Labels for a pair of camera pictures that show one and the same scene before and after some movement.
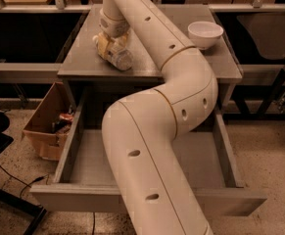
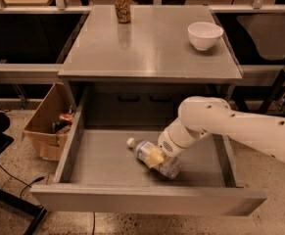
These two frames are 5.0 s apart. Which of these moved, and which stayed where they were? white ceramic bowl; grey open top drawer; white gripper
Moved: white gripper
Stayed: grey open top drawer; white ceramic bowl
